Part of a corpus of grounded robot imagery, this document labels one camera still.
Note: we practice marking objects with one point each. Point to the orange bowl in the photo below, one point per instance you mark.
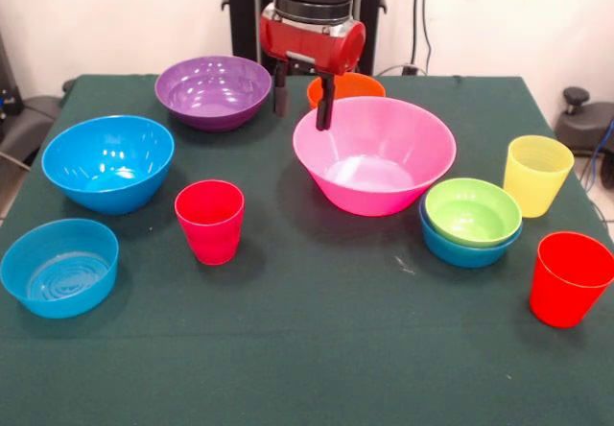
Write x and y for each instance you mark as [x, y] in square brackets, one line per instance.
[357, 85]

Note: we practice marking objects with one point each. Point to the small blue bowl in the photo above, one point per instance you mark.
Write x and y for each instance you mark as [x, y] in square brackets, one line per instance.
[60, 277]
[465, 255]

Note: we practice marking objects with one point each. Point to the dark green tablecloth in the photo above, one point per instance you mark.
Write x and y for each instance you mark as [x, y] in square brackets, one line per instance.
[307, 349]

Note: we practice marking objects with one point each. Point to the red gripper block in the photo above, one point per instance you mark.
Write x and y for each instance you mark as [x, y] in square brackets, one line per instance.
[307, 44]

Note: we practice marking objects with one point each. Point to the green bowl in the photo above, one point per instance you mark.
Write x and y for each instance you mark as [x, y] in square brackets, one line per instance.
[472, 215]

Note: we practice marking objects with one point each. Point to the large blue bowl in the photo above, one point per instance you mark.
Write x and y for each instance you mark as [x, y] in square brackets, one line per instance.
[108, 176]

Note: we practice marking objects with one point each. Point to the yellow cup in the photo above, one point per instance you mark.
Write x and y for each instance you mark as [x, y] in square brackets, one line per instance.
[535, 186]

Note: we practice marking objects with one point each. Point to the red cup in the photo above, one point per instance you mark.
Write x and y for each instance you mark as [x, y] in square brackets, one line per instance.
[566, 291]

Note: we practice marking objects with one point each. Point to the purple bowl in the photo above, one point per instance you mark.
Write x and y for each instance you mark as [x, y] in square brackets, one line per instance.
[213, 104]

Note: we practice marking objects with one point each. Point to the large pink bowl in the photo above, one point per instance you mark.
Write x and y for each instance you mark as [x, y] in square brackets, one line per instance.
[374, 157]

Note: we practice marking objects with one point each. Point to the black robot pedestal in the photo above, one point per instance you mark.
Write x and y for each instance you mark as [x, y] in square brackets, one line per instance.
[244, 13]

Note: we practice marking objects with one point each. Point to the crimson cup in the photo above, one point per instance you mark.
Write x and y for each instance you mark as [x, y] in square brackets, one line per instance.
[209, 234]

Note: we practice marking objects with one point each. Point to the dark grey stand base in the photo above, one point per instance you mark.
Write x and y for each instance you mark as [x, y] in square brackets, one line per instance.
[590, 124]
[29, 124]

